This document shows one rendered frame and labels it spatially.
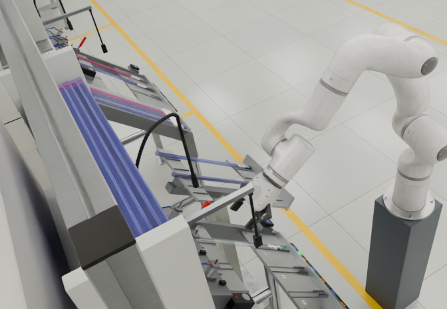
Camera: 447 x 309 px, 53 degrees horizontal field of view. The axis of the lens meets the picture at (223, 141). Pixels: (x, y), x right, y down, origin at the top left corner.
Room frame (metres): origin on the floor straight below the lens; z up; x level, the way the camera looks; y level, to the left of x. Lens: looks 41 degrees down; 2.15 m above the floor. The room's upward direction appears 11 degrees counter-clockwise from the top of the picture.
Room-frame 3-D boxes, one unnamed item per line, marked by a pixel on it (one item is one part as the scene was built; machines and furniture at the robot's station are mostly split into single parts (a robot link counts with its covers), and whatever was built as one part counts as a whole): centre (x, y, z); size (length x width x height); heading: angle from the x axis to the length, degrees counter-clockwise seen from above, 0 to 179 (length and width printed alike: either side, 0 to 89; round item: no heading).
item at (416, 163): (1.07, -0.68, 1.00); 0.19 x 0.12 x 0.24; 12
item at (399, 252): (1.10, -0.67, 0.35); 0.18 x 0.18 x 0.70; 25
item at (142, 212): (0.62, 0.24, 1.52); 0.51 x 0.13 x 0.27; 22
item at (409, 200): (1.10, -0.67, 0.79); 0.19 x 0.19 x 0.18
